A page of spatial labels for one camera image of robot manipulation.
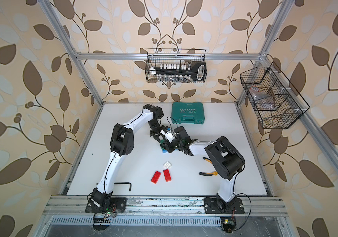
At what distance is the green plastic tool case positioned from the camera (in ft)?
3.52

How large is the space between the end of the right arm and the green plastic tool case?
0.24m

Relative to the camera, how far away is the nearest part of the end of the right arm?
73 cm

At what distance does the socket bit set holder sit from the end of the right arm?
0.36m

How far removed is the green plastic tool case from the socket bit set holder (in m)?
0.28

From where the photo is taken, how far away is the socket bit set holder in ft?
2.70
